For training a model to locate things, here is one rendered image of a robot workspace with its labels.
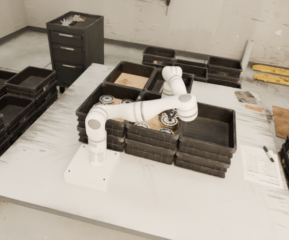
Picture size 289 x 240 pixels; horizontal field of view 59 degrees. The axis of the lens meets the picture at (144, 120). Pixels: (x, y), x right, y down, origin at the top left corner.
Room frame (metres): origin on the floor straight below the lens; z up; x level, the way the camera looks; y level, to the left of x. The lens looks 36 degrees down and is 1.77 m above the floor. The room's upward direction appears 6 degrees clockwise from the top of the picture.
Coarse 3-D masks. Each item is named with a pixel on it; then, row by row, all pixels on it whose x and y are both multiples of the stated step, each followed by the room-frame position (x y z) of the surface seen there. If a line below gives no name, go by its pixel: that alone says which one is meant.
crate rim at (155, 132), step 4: (144, 92) 1.46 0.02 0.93; (148, 92) 1.47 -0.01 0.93; (152, 92) 1.47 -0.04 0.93; (140, 96) 1.41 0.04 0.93; (140, 100) 1.36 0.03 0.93; (180, 120) 1.19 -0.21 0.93; (128, 124) 1.10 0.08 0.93; (132, 124) 1.11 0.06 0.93; (180, 124) 1.15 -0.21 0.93; (128, 128) 1.10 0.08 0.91; (132, 128) 1.09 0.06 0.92; (136, 128) 1.09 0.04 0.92; (140, 128) 1.08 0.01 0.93; (144, 128) 1.08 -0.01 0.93; (148, 128) 1.09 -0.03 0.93; (180, 128) 1.12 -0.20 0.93; (148, 132) 1.07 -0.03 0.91; (152, 132) 1.07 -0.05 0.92; (156, 132) 1.06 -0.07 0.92; (160, 132) 1.06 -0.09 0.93; (164, 132) 1.07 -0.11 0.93; (164, 136) 1.05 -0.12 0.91; (168, 136) 1.05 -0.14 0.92; (172, 136) 1.05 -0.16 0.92; (176, 136) 1.04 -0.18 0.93
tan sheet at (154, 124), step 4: (156, 116) 1.35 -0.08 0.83; (148, 120) 1.29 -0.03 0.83; (152, 120) 1.30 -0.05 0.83; (156, 120) 1.30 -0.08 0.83; (148, 124) 1.25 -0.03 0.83; (152, 124) 1.26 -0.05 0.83; (156, 124) 1.26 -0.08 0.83; (152, 128) 1.22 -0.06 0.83; (156, 128) 1.22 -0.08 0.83; (160, 128) 1.23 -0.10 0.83; (176, 128) 1.24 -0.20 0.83; (176, 132) 1.20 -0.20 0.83
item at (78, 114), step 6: (108, 84) 1.53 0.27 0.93; (114, 84) 1.53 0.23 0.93; (96, 90) 1.42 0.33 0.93; (138, 90) 1.48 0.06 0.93; (90, 96) 1.35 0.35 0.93; (138, 96) 1.41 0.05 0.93; (84, 102) 1.27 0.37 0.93; (78, 108) 1.20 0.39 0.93; (78, 114) 1.16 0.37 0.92; (84, 114) 1.15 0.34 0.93; (108, 120) 1.12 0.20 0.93; (114, 120) 1.12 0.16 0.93; (126, 120) 1.13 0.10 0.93; (120, 126) 1.10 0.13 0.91
